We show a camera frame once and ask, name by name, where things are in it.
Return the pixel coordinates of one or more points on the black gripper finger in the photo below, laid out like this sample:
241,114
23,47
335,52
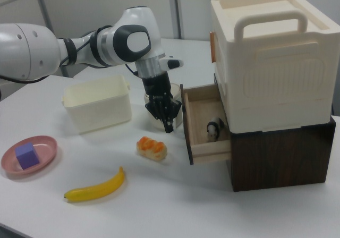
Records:
174,125
168,126

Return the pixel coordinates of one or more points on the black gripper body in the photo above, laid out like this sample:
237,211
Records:
158,94

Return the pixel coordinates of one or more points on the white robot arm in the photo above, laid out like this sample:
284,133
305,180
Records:
26,52

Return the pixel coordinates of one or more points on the dark wood drawer cabinet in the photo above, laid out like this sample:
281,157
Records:
279,158

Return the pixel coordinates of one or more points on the cream lidded trash can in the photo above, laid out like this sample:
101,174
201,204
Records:
176,89

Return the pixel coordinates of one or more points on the toy bread with orange glaze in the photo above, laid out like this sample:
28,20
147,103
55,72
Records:
151,150

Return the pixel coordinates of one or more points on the black and white toy animal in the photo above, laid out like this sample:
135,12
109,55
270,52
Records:
213,129

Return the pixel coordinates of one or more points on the cream open plastic bin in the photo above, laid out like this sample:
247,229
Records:
101,113

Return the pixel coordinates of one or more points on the yellow toy banana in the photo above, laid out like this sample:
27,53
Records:
98,188

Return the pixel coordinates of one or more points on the cream plastic storage cabinet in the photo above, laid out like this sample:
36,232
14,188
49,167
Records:
279,62

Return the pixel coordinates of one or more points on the pink plate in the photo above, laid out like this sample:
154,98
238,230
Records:
45,147

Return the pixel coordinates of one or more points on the purple cube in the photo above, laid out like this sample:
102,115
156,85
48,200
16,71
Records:
26,155

